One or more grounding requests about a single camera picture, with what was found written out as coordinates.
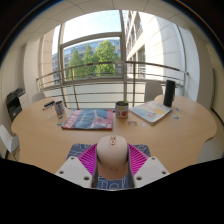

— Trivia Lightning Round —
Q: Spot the light blue open book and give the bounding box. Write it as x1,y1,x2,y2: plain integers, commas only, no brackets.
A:
129,100,173,126

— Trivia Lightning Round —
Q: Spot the white chair behind table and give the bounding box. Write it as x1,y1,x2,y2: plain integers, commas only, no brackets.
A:
30,92,47,104
143,80,164,103

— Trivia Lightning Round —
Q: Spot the metal balcony railing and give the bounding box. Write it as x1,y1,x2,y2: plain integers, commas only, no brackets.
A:
35,60,189,108

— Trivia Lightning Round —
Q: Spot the red and blue magazine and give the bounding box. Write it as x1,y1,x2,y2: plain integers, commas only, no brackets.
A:
61,108,114,131

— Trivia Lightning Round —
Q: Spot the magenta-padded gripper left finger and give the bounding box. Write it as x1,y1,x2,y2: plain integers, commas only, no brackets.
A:
54,143,100,190

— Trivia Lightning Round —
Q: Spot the white computer mouse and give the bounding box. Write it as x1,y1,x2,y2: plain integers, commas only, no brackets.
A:
95,134,130,181

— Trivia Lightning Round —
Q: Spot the tall black speaker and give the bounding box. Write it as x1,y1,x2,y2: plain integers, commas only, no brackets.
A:
163,79,176,108

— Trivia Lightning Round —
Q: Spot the black marker pen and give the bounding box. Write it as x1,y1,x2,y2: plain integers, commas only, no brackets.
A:
42,100,56,111

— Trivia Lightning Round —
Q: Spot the blue patterned mouse pad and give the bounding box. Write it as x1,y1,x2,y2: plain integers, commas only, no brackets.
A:
66,143,152,191

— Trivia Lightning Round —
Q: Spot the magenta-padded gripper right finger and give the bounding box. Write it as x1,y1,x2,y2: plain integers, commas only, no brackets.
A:
126,143,170,190

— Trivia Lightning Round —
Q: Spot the white chair with wooden legs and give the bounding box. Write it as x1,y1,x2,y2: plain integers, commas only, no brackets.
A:
0,124,20,159

